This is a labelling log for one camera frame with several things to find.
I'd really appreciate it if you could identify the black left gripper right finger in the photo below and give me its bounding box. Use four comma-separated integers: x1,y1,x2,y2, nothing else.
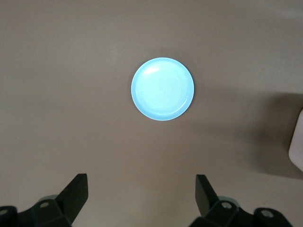
190,174,293,227

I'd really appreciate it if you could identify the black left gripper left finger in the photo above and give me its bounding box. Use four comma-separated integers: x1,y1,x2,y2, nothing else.
0,174,89,227

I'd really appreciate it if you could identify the light blue round plate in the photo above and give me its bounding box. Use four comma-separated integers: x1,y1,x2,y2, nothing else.
131,56,196,122

